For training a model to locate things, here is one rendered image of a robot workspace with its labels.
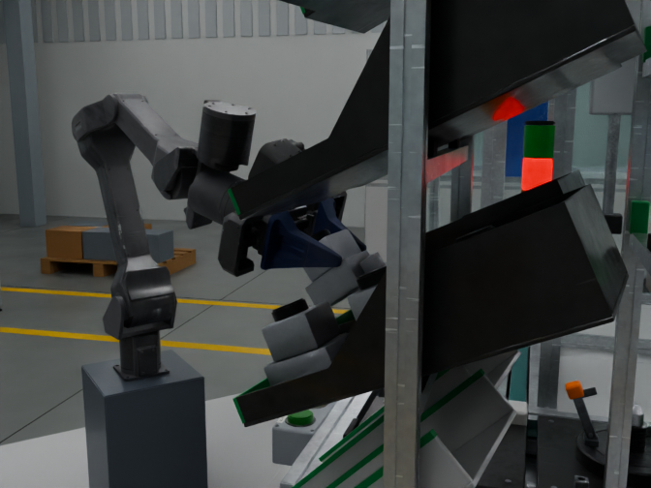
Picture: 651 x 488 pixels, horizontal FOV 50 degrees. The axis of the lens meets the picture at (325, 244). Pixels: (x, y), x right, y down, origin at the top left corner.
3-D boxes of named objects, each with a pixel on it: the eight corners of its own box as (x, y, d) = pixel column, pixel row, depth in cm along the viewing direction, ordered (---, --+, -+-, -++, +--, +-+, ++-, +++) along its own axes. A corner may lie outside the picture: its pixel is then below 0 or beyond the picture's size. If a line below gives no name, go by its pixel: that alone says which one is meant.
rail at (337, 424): (280, 553, 90) (279, 476, 88) (404, 345, 174) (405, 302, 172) (321, 561, 89) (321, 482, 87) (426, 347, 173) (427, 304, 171)
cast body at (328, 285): (318, 313, 71) (283, 255, 72) (341, 301, 75) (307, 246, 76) (375, 275, 66) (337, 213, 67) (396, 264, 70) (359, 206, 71)
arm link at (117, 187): (69, 117, 101) (83, 99, 96) (116, 117, 105) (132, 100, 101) (116, 332, 96) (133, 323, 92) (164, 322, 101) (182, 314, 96)
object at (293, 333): (275, 402, 56) (243, 321, 57) (301, 383, 60) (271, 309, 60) (361, 376, 52) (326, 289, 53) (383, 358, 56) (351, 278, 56)
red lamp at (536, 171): (520, 191, 106) (522, 158, 105) (521, 187, 111) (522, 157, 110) (555, 192, 105) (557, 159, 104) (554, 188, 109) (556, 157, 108)
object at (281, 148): (230, 198, 73) (234, 137, 71) (270, 184, 79) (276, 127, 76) (274, 215, 71) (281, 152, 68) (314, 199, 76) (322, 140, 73)
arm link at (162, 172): (152, 184, 82) (161, 85, 78) (211, 180, 88) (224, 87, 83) (199, 222, 75) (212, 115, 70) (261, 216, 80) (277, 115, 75)
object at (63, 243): (41, 273, 647) (38, 230, 640) (89, 257, 723) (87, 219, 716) (158, 280, 618) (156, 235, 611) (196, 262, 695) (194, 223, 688)
